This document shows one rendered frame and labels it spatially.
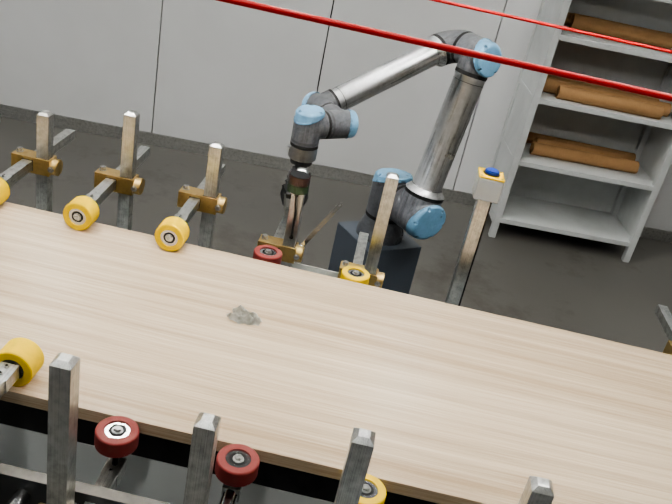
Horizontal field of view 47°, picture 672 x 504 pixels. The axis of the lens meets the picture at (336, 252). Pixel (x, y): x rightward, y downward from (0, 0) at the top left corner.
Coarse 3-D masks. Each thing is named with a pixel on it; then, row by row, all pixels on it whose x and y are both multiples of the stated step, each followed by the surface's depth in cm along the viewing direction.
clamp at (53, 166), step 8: (16, 152) 222; (24, 152) 224; (32, 152) 225; (16, 160) 223; (32, 160) 222; (40, 160) 222; (48, 160) 222; (56, 160) 223; (32, 168) 223; (40, 168) 223; (48, 168) 222; (56, 168) 223; (48, 176) 224
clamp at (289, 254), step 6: (258, 240) 225; (264, 240) 225; (270, 240) 226; (276, 240) 227; (282, 240) 227; (276, 246) 224; (282, 246) 224; (288, 246) 225; (300, 246) 226; (282, 252) 225; (288, 252) 225; (294, 252) 225; (300, 252) 225; (282, 258) 226; (288, 258) 226; (294, 258) 225; (300, 258) 225
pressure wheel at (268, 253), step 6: (258, 246) 214; (264, 246) 214; (270, 246) 215; (258, 252) 211; (264, 252) 212; (270, 252) 212; (276, 252) 213; (258, 258) 210; (264, 258) 209; (270, 258) 209; (276, 258) 210
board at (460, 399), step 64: (0, 256) 186; (64, 256) 191; (128, 256) 197; (192, 256) 203; (0, 320) 164; (64, 320) 168; (128, 320) 173; (192, 320) 178; (320, 320) 188; (384, 320) 193; (448, 320) 199; (512, 320) 206; (128, 384) 154; (192, 384) 158; (256, 384) 162; (320, 384) 166; (384, 384) 170; (448, 384) 175; (512, 384) 179; (576, 384) 184; (640, 384) 190; (256, 448) 145; (320, 448) 148; (384, 448) 152; (448, 448) 155; (512, 448) 159; (576, 448) 163; (640, 448) 167
